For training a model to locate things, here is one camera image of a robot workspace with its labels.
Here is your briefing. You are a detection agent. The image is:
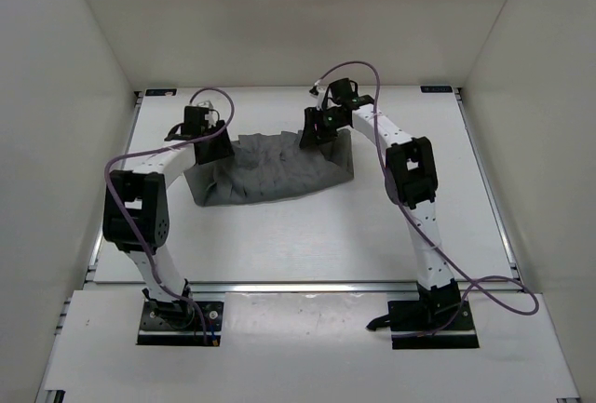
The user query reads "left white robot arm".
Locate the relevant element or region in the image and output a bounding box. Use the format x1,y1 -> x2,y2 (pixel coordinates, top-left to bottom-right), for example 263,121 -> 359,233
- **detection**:
102,120 -> 233,327

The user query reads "blue corner label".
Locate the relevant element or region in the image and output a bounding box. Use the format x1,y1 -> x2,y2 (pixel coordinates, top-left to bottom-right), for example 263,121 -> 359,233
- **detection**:
420,86 -> 454,94
144,88 -> 177,97

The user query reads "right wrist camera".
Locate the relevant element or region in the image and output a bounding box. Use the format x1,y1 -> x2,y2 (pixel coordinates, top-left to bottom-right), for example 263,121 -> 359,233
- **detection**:
328,77 -> 359,105

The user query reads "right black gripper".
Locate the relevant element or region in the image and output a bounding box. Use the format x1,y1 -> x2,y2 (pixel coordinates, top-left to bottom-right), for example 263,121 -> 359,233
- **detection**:
302,108 -> 348,149

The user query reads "grey pleated skirt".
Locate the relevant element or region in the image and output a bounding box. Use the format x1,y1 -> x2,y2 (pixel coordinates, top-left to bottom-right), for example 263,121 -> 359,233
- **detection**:
184,129 -> 354,208

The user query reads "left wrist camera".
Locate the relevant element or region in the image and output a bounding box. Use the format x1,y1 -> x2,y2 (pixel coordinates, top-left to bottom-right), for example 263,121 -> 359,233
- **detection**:
181,105 -> 220,139

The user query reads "left blue corner label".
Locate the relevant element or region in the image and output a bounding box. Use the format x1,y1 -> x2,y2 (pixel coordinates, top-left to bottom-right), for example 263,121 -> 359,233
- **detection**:
144,88 -> 177,97

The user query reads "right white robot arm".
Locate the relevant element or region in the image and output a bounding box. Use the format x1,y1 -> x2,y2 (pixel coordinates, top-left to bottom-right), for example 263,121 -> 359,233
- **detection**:
300,96 -> 455,293

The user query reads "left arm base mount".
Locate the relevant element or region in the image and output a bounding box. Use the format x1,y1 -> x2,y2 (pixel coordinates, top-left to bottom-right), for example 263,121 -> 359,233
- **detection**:
137,289 -> 224,347

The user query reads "aluminium front rail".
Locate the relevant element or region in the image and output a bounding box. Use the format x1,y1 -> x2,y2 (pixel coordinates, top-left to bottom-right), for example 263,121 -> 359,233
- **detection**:
191,281 -> 417,293

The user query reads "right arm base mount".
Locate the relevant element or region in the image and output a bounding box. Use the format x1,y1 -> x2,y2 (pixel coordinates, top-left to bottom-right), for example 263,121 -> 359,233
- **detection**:
366,301 -> 480,350

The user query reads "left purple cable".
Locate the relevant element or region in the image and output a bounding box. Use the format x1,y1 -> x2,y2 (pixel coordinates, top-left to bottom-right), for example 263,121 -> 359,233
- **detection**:
102,87 -> 235,346

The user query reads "right blue corner label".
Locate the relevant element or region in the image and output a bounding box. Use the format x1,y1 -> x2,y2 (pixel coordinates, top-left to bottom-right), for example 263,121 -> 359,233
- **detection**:
420,86 -> 454,94

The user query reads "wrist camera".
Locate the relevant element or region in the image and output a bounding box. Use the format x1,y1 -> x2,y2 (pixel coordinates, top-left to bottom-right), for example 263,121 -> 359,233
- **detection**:
328,77 -> 359,105
181,105 -> 220,139

